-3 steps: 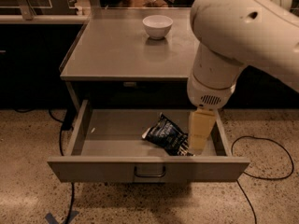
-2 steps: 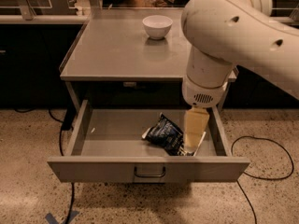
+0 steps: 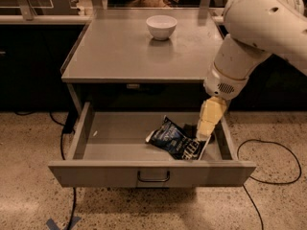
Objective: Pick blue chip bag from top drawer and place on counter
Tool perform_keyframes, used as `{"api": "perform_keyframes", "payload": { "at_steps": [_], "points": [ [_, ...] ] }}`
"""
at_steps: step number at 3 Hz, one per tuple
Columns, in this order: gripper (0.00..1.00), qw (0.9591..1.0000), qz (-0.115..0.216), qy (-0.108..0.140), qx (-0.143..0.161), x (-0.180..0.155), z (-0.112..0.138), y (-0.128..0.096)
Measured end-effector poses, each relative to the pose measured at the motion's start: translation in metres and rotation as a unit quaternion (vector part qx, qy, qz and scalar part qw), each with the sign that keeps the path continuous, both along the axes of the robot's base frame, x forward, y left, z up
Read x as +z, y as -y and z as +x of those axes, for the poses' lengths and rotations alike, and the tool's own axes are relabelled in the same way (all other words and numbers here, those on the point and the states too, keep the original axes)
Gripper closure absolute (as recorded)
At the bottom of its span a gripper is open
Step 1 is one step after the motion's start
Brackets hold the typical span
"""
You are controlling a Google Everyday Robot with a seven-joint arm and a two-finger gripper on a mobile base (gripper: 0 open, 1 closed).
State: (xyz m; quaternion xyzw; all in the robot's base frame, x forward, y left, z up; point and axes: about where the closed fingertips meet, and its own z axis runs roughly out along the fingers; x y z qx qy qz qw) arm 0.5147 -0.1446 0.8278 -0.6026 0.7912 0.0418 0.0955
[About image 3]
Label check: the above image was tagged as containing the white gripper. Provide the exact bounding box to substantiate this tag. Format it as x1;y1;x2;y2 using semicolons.
196;68;248;141

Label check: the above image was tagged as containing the blue chip bag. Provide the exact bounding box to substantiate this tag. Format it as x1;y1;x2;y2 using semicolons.
145;116;209;160

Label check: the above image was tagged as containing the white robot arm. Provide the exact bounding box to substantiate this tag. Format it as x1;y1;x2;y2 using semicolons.
196;0;307;141

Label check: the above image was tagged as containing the grey metal counter cabinet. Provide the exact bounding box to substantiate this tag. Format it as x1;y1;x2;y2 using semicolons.
61;9;223;112

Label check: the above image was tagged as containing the grey open drawer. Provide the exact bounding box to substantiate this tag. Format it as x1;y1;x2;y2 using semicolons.
49;103;256;188

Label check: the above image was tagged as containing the white ceramic bowl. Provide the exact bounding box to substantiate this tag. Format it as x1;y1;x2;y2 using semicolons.
146;15;177;40

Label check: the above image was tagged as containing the blue tape cross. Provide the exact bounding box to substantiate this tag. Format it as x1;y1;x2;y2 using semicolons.
46;216;82;230

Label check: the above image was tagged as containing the metal drawer handle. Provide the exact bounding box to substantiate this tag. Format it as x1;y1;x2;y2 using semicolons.
137;171;170;183

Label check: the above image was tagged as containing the black cable right floor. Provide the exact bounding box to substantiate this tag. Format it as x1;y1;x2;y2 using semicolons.
236;139;303;230

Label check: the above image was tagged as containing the black cable floor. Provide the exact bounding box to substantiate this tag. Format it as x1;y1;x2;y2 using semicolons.
13;110;78;230
236;139;303;230

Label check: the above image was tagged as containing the black cable left floor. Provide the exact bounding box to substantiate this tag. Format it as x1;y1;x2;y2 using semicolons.
13;110;78;230

